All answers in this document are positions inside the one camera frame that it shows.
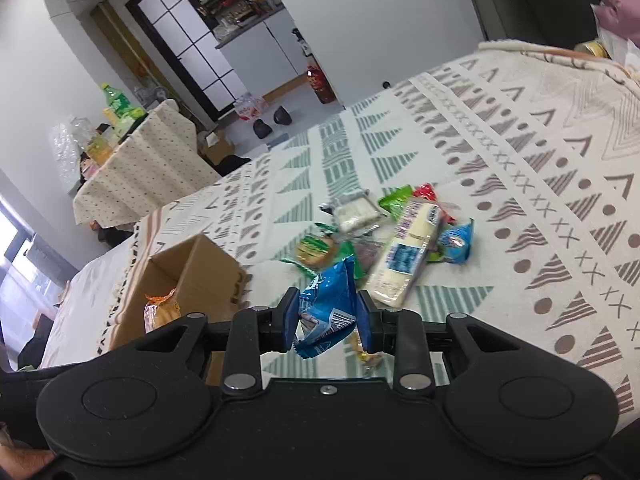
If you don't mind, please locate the red candy packet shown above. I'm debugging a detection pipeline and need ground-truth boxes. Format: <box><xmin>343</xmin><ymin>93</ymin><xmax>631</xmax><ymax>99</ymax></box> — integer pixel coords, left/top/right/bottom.
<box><xmin>412</xmin><ymin>183</ymin><xmax>457</xmax><ymax>226</ymax></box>

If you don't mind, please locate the operator hand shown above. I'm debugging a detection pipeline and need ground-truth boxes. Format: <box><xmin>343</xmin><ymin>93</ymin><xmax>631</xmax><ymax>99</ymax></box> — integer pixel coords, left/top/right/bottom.
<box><xmin>0</xmin><ymin>426</ymin><xmax>54</xmax><ymax>480</ymax></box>

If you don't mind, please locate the small yellow candy pack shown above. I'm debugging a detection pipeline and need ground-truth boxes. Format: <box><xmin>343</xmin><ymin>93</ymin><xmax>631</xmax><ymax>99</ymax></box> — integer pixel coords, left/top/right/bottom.
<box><xmin>348</xmin><ymin>332</ymin><xmax>384</xmax><ymax>375</ymax></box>

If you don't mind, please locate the green burger bun pack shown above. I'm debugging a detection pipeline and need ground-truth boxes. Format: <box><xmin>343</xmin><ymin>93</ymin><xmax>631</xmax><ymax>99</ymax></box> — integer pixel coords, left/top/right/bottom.
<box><xmin>280</xmin><ymin>235</ymin><xmax>338</xmax><ymax>278</ymax></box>

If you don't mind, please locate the brown cardboard box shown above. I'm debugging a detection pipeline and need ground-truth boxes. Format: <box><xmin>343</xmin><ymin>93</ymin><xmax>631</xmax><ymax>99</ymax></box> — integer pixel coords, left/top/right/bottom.
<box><xmin>105</xmin><ymin>234</ymin><xmax>247</xmax><ymax>350</ymax></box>

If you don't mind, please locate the clear white sandwich pack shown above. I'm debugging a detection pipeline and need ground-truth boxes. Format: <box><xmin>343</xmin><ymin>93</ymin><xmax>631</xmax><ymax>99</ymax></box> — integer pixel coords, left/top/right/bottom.
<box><xmin>319</xmin><ymin>188</ymin><xmax>384</xmax><ymax>234</ymax></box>

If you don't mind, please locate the long white cracker pack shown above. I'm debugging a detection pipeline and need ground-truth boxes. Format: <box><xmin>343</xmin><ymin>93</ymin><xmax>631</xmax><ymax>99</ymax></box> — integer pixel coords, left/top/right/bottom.
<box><xmin>364</xmin><ymin>197</ymin><xmax>442</xmax><ymax>309</ymax></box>

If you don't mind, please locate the small blue snack packet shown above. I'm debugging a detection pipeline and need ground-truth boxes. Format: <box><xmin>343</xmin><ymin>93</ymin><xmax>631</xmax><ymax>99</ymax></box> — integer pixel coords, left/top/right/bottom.
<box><xmin>427</xmin><ymin>220</ymin><xmax>474</xmax><ymax>264</ymax></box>

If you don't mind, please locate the green snack packet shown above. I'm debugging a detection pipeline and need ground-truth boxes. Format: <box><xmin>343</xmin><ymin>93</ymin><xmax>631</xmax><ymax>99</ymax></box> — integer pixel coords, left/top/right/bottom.
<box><xmin>378</xmin><ymin>185</ymin><xmax>413</xmax><ymax>221</ymax></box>

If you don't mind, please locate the orange wafer pack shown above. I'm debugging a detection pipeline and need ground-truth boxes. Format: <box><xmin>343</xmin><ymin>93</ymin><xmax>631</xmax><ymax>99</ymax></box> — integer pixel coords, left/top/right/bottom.
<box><xmin>143</xmin><ymin>289</ymin><xmax>181</xmax><ymax>334</ymax></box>

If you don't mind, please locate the left black shoe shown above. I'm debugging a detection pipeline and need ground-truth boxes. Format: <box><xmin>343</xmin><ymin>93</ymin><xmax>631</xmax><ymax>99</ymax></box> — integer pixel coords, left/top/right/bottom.
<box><xmin>253</xmin><ymin>119</ymin><xmax>272</xmax><ymax>139</ymax></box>

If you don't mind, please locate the black shoe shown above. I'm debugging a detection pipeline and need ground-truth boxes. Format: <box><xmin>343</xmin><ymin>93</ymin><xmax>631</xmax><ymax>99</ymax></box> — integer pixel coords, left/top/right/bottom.
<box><xmin>272</xmin><ymin>106</ymin><xmax>293</xmax><ymax>126</ymax></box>
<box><xmin>253</xmin><ymin>119</ymin><xmax>272</xmax><ymax>139</ymax></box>

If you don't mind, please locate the dotted tablecloth table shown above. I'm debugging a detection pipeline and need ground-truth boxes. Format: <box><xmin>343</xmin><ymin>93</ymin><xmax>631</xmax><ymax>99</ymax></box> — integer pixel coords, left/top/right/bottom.
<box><xmin>73</xmin><ymin>100</ymin><xmax>220</xmax><ymax>228</ymax></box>

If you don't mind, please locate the right black shoe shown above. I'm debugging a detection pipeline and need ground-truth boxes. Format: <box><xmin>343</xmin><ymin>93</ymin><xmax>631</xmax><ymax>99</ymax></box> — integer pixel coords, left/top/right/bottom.
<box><xmin>272</xmin><ymin>106</ymin><xmax>293</xmax><ymax>126</ymax></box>

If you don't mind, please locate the red white plastic bag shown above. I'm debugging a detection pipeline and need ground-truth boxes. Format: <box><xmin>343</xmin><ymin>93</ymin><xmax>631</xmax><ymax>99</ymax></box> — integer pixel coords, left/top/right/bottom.
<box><xmin>234</xmin><ymin>92</ymin><xmax>269</xmax><ymax>122</ymax></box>

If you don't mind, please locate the yellow juice jar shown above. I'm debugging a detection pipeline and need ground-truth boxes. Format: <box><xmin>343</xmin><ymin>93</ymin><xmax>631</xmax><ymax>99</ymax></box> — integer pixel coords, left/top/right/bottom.
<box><xmin>84</xmin><ymin>133</ymin><xmax>113</xmax><ymax>167</ymax></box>

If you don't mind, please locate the white kitchen cabinet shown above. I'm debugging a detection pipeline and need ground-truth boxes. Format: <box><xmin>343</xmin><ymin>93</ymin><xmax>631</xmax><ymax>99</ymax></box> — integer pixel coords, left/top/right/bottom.
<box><xmin>218</xmin><ymin>9</ymin><xmax>307</xmax><ymax>96</ymax></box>

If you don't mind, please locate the green soda bottle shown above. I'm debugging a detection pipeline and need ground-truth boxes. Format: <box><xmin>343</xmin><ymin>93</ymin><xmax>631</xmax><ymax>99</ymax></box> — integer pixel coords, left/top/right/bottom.
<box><xmin>101</xmin><ymin>82</ymin><xmax>131</xmax><ymax>125</ymax></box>

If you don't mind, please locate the dark framed sliding door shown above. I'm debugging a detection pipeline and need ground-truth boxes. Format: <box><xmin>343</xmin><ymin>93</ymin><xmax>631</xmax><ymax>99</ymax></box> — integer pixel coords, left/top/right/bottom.
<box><xmin>126</xmin><ymin>0</ymin><xmax>246</xmax><ymax>122</ymax></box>

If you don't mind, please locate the pink pillow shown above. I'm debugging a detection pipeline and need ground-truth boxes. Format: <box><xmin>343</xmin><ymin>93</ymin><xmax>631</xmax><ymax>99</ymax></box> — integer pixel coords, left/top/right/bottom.
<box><xmin>590</xmin><ymin>0</ymin><xmax>640</xmax><ymax>49</ymax></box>

